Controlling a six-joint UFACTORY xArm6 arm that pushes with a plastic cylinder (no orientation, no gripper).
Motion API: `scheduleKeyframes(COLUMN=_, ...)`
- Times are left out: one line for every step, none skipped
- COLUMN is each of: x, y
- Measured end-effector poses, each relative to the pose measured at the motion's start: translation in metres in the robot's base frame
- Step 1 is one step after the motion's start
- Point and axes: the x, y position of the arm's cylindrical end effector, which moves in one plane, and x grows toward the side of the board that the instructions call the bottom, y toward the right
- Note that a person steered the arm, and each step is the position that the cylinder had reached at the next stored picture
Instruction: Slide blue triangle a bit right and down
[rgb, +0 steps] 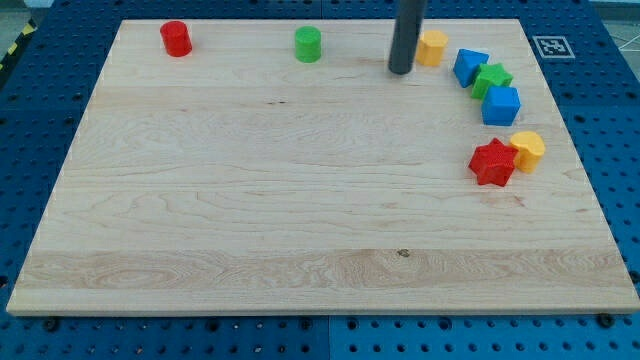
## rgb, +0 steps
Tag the blue cube block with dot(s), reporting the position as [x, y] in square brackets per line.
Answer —
[500, 106]

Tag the yellow black hazard tape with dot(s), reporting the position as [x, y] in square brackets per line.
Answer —
[18, 45]

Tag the green cylinder block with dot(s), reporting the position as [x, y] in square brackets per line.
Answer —
[308, 47]

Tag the blue triangle block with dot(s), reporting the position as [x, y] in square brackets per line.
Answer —
[466, 65]

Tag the green star block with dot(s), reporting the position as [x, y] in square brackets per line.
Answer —
[489, 75]

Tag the white fiducial marker tag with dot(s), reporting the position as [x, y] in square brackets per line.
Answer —
[553, 47]

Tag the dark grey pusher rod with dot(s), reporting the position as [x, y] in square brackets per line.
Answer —
[407, 27]

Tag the light wooden board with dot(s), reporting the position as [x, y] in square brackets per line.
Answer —
[237, 180]

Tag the red cylinder block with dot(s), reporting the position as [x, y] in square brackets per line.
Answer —
[176, 39]

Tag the red star block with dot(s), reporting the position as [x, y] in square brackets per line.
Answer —
[493, 163]

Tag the yellow hexagon block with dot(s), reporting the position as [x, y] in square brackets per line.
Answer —
[431, 46]

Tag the yellow heart block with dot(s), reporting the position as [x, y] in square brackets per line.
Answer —
[531, 149]

